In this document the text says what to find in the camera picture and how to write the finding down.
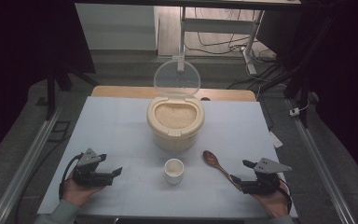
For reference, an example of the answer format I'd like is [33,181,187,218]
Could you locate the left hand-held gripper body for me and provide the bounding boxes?
[71,147,115,188]

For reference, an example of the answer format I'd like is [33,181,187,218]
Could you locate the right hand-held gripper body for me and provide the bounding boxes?
[240,157,293,196]

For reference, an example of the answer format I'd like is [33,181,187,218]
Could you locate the brown wooden spoon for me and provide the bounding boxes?
[202,149,243,191]

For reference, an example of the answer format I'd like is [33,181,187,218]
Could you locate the white cup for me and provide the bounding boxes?
[163,158,186,186]

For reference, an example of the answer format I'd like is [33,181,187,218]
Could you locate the cream rice container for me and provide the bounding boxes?
[145,95,206,154]

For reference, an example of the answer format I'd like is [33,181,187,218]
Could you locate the large mass of rice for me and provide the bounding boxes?
[154,103,198,130]

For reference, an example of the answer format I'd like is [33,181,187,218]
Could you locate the person's left hand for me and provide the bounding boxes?
[62,176,107,208]

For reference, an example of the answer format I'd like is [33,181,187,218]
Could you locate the person's right hand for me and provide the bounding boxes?
[251,181,291,218]

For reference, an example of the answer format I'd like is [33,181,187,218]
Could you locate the pale blue table mat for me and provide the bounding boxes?
[36,95,298,219]

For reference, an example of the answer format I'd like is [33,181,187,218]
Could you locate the white paper tag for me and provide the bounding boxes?
[268,131,284,149]

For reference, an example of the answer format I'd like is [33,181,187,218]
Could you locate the black tripod stand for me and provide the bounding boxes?
[44,60,101,121]

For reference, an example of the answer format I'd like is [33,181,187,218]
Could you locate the black metal stand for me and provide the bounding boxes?
[259,18,334,129]

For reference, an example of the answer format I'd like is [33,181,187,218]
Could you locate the clear round container lid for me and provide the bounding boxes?
[153,58,201,98]

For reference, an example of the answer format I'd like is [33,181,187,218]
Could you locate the black curtain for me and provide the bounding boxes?
[255,0,358,192]
[0,0,97,169]

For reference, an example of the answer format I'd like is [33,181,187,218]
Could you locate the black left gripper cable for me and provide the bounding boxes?
[58,151,85,200]

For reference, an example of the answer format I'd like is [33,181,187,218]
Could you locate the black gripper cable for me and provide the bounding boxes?
[58,151,85,200]
[279,177,294,216]

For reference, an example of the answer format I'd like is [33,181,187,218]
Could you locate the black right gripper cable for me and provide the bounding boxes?
[279,177,294,216]

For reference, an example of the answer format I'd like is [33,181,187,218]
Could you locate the black floor bracket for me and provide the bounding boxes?
[47,120,72,144]

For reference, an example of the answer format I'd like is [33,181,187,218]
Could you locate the aluminium rail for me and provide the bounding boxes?
[0,106,63,224]
[286,98,357,224]

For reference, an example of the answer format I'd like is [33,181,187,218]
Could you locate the black floor cables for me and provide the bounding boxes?
[184,7,288,91]

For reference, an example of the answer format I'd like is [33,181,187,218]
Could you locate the white desk frame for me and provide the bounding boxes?
[176,6,266,76]

